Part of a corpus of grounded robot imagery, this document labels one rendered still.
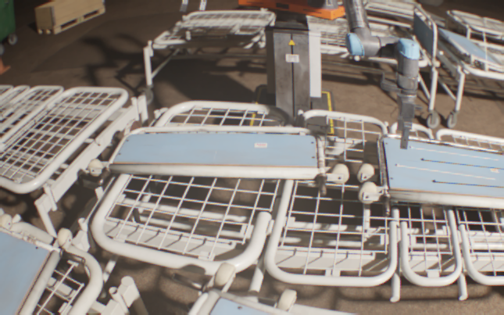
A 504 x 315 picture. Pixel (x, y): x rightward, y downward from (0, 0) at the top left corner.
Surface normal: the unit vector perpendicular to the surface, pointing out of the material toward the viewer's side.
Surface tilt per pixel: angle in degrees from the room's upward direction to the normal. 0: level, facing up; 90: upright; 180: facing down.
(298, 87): 90
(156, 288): 0
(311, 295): 0
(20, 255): 5
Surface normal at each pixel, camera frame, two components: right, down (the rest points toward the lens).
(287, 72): -0.15, 0.58
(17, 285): 0.04, -0.80
